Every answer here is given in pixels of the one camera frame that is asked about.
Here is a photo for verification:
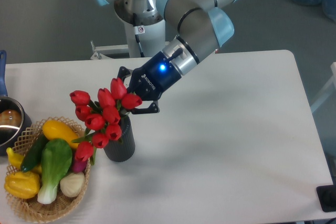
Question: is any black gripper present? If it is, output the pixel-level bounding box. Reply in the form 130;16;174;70
117;51;181;115

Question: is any red tulip bouquet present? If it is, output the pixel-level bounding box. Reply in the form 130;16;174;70
70;78;142;162

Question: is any dark grey ribbed vase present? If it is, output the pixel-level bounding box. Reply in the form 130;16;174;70
104;116;135;162

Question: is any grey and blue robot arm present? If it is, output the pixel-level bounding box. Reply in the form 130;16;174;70
96;0;237;114

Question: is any yellow squash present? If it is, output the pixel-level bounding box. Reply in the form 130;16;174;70
42;120;79;150

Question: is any purple radish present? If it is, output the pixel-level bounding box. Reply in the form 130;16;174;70
71;158;87;173

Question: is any green bok choy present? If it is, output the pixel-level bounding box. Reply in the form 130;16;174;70
37;138;72;205

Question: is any white garlic bulb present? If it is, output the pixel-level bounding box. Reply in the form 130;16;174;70
60;172;85;198

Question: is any green cucumber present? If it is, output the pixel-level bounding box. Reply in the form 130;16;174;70
20;133;49;172

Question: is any small yellow gourd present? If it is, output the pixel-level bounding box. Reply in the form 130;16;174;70
6;147;42;175

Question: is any yellow bell pepper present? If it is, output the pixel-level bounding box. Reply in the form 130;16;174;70
4;172;40;199

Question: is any woven wicker basket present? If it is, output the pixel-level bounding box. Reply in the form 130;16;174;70
4;115;92;224

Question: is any black device at table edge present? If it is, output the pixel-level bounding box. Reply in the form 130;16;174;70
316;185;335;212

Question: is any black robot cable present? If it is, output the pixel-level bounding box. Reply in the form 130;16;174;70
132;13;145;58

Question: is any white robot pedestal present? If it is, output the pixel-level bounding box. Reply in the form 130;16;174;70
90;0;219;60

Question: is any blue handled steel pot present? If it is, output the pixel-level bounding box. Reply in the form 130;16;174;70
1;50;32;156

